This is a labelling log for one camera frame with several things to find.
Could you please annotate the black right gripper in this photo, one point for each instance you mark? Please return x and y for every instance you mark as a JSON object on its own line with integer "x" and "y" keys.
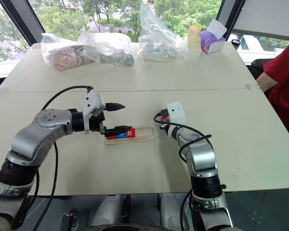
{"x": 163, "y": 126}

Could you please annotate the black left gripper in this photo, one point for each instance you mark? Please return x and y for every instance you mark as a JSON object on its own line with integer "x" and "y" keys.
{"x": 96, "y": 124}

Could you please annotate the blue letter o block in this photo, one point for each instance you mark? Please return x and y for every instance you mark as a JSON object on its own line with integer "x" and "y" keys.
{"x": 122, "y": 136}

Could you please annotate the red letter r block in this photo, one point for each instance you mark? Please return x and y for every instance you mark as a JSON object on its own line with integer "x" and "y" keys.
{"x": 110, "y": 137}

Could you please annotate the red letter b block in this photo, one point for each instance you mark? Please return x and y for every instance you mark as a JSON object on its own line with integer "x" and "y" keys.
{"x": 130, "y": 133}

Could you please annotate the dark rounded robot base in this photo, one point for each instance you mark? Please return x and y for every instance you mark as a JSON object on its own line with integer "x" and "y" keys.
{"x": 125, "y": 227}

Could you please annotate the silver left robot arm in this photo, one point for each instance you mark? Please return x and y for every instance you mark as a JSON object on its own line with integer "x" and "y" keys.
{"x": 38, "y": 134}

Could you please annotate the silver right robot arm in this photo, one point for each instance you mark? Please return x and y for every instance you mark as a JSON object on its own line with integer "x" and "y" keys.
{"x": 202, "y": 156}

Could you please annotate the wooden letter tray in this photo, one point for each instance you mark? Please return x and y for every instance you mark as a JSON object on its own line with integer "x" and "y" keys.
{"x": 144, "y": 134}

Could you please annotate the silver robot leg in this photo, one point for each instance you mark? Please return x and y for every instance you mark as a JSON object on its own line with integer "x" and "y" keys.
{"x": 109, "y": 209}
{"x": 169, "y": 211}

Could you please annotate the plastic bag with grey parts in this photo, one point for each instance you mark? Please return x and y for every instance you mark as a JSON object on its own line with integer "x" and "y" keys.
{"x": 110, "y": 51}

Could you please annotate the plastic bag with pink items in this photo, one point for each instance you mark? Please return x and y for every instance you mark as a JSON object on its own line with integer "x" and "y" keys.
{"x": 62, "y": 56}

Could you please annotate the stack of yellow cups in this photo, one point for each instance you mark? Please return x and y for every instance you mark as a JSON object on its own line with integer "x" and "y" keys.
{"x": 193, "y": 36}

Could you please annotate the purple tissue box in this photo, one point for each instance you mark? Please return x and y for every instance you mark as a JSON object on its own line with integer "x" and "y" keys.
{"x": 212, "y": 39}

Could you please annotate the black round lid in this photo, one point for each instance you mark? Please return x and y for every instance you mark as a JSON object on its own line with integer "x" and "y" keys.
{"x": 236, "y": 43}

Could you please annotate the person in red shirt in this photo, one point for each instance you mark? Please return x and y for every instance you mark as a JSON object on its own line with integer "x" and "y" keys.
{"x": 284, "y": 79}

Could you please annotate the black window pillar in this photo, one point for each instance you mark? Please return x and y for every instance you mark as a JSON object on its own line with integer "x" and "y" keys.
{"x": 21, "y": 19}
{"x": 230, "y": 14}

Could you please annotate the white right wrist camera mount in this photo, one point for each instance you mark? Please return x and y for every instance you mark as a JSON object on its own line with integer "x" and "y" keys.
{"x": 177, "y": 113}

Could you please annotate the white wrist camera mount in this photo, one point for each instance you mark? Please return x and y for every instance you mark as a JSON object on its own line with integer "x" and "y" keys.
{"x": 92, "y": 103}
{"x": 177, "y": 113}

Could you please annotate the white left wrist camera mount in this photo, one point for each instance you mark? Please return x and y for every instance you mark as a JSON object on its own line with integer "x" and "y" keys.
{"x": 92, "y": 103}

